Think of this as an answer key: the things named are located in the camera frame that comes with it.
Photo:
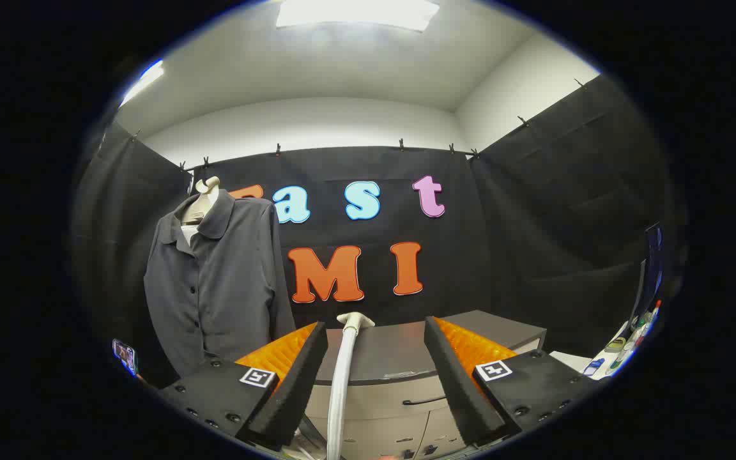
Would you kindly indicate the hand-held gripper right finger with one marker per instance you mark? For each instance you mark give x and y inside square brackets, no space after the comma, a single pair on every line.
[454,383]

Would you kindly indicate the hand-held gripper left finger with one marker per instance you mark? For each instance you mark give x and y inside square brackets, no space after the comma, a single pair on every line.
[298,390]

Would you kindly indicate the dark grey button shirt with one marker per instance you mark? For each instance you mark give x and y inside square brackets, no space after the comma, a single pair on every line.
[227,287]

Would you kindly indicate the cream garment hanger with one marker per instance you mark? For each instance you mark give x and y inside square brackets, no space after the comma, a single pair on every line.
[205,201]

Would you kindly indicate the grey top drawer cabinet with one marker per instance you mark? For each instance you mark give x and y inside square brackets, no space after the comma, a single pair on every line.
[381,351]

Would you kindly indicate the white side table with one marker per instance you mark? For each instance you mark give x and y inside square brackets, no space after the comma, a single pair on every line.
[572,361]

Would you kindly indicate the smartphone with lit screen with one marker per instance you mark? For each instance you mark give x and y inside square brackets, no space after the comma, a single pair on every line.
[124,356]

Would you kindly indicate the black backdrop cloth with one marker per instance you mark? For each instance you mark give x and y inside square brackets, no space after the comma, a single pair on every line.
[534,223]

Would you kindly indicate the dark computer monitor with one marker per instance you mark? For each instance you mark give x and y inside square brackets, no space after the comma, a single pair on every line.
[652,255]

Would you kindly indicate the row of black cloth clips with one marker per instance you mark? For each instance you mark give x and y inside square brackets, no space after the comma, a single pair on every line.
[400,144]

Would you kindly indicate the narrow ceiling light panel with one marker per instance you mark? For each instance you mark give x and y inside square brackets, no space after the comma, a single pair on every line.
[144,80]

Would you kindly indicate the large ceiling light panel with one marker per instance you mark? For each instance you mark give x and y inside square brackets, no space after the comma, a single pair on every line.
[355,13]

